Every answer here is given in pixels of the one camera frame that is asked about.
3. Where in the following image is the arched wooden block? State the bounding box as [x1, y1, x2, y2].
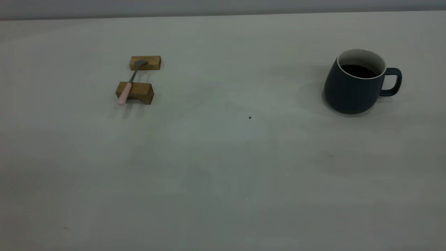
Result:
[115, 81, 154, 105]

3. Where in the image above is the dark grey ceramic mug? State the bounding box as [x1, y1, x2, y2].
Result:
[324, 48, 402, 114]

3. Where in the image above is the pink handled metal spoon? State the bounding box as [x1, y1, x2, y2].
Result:
[117, 60, 148, 106]

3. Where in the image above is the dark coffee liquid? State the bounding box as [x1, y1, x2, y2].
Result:
[340, 64, 378, 78]

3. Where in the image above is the flat rectangular wooden block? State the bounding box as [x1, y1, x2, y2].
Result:
[129, 55, 162, 71]

